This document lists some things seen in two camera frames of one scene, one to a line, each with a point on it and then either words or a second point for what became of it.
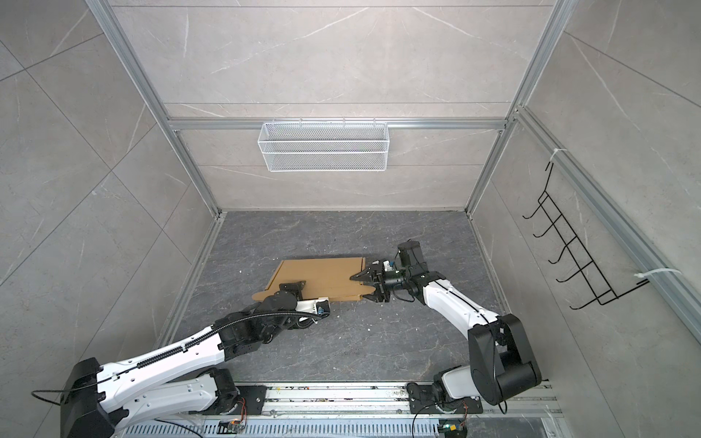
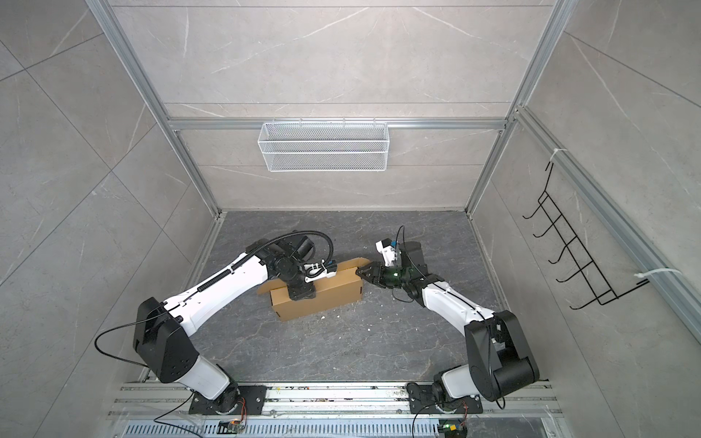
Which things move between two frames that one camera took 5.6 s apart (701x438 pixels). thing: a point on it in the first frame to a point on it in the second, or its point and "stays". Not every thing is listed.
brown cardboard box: [327, 278] stays
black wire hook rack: [604, 294] stays
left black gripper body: [294, 291] to [302, 289]
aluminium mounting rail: [392, 401] stays
